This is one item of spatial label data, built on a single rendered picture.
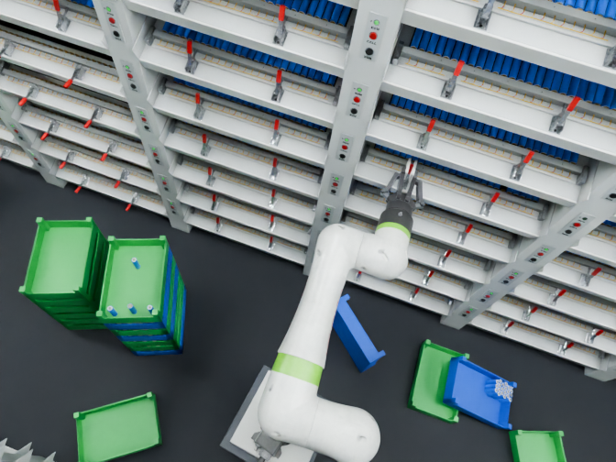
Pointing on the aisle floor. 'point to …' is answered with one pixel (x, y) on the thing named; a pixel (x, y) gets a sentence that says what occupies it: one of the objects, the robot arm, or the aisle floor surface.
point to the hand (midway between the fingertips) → (410, 170)
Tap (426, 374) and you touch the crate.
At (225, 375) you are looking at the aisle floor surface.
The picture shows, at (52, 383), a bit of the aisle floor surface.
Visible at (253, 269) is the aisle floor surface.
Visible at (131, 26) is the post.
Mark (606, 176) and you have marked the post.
